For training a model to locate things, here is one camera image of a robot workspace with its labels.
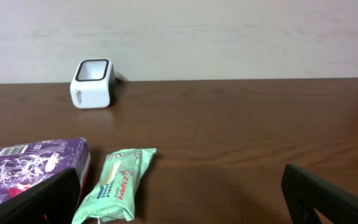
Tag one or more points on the white barcode scanner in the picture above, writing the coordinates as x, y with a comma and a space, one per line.
93, 84

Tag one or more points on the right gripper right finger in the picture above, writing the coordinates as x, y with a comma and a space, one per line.
305, 194

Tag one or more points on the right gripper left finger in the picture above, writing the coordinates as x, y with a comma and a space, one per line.
53, 200

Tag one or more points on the purple snack packet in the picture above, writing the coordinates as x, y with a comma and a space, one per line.
25, 165

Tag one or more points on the green wet wipes packet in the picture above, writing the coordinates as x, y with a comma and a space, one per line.
113, 196

